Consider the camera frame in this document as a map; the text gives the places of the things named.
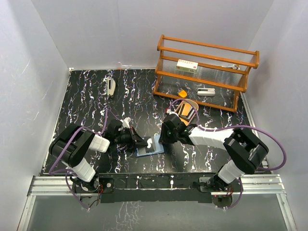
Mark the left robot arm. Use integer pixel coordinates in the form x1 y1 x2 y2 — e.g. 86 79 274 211
49 117 148 192

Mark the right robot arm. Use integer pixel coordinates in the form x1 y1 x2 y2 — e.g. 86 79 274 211
160 114 269 191

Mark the white red small box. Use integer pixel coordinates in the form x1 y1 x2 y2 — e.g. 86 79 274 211
176 59 198 73

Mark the stack of silver cards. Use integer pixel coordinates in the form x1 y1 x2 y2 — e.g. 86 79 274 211
178 102 195 121

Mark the yellow and grey tape measure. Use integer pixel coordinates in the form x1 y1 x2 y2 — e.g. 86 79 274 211
178 90 188 98

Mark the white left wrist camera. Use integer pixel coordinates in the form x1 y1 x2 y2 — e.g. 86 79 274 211
121 117 132 128

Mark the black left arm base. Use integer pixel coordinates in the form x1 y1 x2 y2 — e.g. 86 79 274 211
69 175 115 210

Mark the white and black stapler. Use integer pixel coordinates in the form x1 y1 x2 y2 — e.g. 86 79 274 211
107 77 116 97

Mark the blue card holder wallet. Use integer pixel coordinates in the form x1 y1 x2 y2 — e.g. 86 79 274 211
136 135 165 158

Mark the beige oval card tray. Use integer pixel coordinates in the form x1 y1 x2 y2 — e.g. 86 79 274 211
175 100 199 126

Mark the dark mirror-finish card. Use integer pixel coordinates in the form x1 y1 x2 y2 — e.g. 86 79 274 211
136 147 149 156
144 137 156 153

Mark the white small stapler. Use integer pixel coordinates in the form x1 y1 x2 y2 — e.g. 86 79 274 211
197 88 216 96

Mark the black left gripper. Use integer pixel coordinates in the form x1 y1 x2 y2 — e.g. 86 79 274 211
115 126 148 149

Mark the orange wooden shelf rack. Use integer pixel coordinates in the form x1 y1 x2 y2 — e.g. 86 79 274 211
153 35 260 112

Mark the aluminium front rail frame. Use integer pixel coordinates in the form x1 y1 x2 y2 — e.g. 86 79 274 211
17 173 296 231

